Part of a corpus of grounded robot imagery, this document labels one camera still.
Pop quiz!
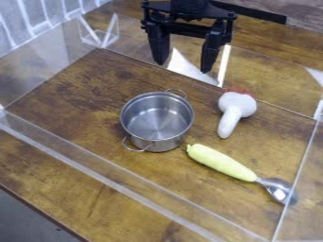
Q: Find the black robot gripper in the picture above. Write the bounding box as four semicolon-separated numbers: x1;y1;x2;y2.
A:
141;0;237;74

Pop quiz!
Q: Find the white plush mushroom brown cap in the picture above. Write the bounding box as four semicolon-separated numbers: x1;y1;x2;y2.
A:
217;88;257;139

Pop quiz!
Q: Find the silver metal pot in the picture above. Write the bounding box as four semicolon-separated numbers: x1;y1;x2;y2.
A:
120;88;194;152

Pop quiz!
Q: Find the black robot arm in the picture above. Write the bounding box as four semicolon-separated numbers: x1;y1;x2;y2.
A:
141;0;237;74

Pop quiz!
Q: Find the black bar at background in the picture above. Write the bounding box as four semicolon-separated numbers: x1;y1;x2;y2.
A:
210;0;288;25

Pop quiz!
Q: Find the clear acrylic enclosure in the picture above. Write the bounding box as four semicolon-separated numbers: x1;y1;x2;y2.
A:
0;0;323;242

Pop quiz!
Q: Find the yellow handled metal spoon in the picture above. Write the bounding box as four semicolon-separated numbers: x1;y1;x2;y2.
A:
186;144;297;205

